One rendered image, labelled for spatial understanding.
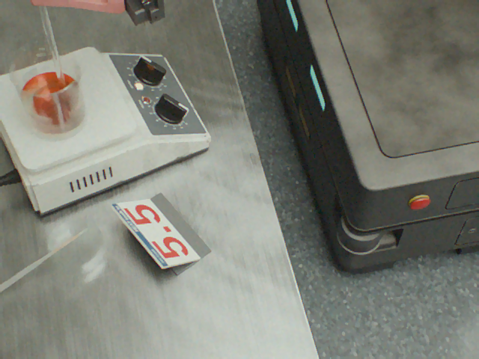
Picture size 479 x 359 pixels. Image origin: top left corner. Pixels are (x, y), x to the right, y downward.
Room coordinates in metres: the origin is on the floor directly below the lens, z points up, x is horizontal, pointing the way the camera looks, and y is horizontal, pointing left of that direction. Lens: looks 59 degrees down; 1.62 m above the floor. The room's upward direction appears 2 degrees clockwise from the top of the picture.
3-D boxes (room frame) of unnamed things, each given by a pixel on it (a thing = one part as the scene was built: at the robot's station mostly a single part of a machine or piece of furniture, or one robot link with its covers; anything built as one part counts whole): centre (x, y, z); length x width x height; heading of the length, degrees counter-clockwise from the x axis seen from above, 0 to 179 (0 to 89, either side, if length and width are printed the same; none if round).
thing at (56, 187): (0.57, 0.16, 0.79); 0.22 x 0.13 x 0.08; 118
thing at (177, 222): (0.45, 0.08, 0.77); 0.09 x 0.06 x 0.04; 40
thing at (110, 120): (0.55, 0.18, 0.83); 0.12 x 0.12 x 0.01; 28
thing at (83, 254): (0.43, 0.16, 0.76); 0.06 x 0.06 x 0.02
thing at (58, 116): (0.54, 0.18, 0.88); 0.07 x 0.06 x 0.08; 90
